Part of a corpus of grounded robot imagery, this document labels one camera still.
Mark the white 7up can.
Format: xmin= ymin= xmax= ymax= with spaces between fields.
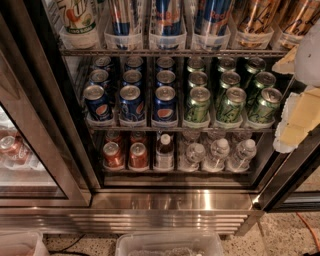
xmin=55 ymin=0 xmax=97 ymax=49

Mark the clear plastic bin left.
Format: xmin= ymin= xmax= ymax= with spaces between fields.
xmin=0 ymin=231 xmax=50 ymax=256

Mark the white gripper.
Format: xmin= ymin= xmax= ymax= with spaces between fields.
xmin=272 ymin=21 xmax=320 ymax=153

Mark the red bull can right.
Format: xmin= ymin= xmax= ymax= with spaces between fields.
xmin=194 ymin=0 xmax=235 ymax=50

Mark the green soda can front left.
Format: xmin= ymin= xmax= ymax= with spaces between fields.
xmin=183 ymin=87 xmax=211 ymax=128

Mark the clear plastic bin centre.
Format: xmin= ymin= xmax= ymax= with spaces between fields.
xmin=115 ymin=230 xmax=224 ymax=256

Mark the red bull can left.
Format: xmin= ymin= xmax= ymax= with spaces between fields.
xmin=108 ymin=0 xmax=139 ymax=50

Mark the clear water bottle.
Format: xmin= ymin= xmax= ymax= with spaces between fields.
xmin=178 ymin=143 xmax=206 ymax=172
xmin=226 ymin=139 xmax=256 ymax=173
xmin=202 ymin=138 xmax=230 ymax=172

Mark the gold can right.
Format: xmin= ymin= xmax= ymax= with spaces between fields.
xmin=279 ymin=0 xmax=320 ymax=49

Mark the dark drink bottle white cap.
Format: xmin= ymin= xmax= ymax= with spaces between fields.
xmin=155 ymin=134 xmax=174 ymax=171

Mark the fridge right door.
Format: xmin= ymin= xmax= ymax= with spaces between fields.
xmin=257 ymin=126 xmax=320 ymax=213

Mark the black cable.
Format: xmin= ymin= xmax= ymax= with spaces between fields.
xmin=48 ymin=233 xmax=91 ymax=256

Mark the red bull can middle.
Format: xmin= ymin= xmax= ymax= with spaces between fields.
xmin=155 ymin=0 xmax=182 ymax=50

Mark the green soda can front middle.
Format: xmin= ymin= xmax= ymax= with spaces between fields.
xmin=216 ymin=87 xmax=246 ymax=124

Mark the orange cable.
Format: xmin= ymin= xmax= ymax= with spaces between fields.
xmin=295 ymin=212 xmax=320 ymax=252

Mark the blue pepsi can front right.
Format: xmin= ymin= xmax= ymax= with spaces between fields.
xmin=151 ymin=86 xmax=178 ymax=127

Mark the red soda can front right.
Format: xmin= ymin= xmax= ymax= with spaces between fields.
xmin=128 ymin=142 xmax=148 ymax=171

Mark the green soda can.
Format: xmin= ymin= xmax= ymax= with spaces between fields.
xmin=246 ymin=87 xmax=282 ymax=129
xmin=183 ymin=87 xmax=211 ymax=128
xmin=216 ymin=87 xmax=246 ymax=124

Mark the gold can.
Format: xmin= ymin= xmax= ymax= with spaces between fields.
xmin=279 ymin=0 xmax=320 ymax=49
xmin=233 ymin=0 xmax=279 ymax=48

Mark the green soda can front right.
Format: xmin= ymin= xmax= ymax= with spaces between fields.
xmin=246 ymin=87 xmax=282 ymax=129

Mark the gold can left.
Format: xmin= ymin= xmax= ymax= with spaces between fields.
xmin=233 ymin=0 xmax=279 ymax=48

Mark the blue pepsi can front left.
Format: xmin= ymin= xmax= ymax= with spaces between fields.
xmin=83 ymin=85 xmax=113 ymax=121

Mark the blue pepsi can front middle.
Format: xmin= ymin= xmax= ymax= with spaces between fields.
xmin=119 ymin=85 xmax=146 ymax=126

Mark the steel fridge left door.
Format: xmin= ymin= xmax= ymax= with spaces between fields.
xmin=0 ymin=15 xmax=90 ymax=207

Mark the red soda can front left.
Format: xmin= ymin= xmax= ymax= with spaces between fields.
xmin=103 ymin=142 xmax=124 ymax=171

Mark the clear plastic bin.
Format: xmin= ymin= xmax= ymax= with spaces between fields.
xmin=0 ymin=231 xmax=50 ymax=256
xmin=115 ymin=230 xmax=224 ymax=256

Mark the blue pepsi can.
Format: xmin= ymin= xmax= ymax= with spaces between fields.
xmin=151 ymin=86 xmax=178 ymax=127
xmin=119 ymin=85 xmax=146 ymax=126
xmin=83 ymin=85 xmax=113 ymax=121

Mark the red bull can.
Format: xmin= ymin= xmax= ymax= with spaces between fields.
xmin=194 ymin=0 xmax=235 ymax=50
xmin=108 ymin=0 xmax=139 ymax=50
xmin=155 ymin=0 xmax=182 ymax=50

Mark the red soda can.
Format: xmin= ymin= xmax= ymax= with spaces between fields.
xmin=128 ymin=142 xmax=148 ymax=171
xmin=103 ymin=142 xmax=124 ymax=171

